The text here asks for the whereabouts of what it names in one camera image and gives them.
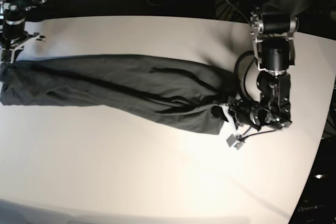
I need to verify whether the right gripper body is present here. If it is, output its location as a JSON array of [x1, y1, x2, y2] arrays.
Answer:
[[1, 31, 45, 63]]

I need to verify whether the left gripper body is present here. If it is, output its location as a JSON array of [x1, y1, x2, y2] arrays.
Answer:
[[219, 103, 249, 134]]

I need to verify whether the dark grey T-shirt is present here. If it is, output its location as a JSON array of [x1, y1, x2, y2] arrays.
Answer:
[[1, 55, 237, 135]]

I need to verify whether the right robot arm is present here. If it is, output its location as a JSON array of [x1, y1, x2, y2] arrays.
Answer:
[[1, 0, 48, 63]]

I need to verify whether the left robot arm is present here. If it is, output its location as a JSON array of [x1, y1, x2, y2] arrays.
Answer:
[[222, 0, 314, 131]]

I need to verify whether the black OpenArm case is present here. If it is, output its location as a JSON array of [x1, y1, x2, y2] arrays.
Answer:
[[288, 166, 336, 224]]

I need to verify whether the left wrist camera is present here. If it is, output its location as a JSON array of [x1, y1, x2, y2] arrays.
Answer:
[[226, 134, 245, 150]]

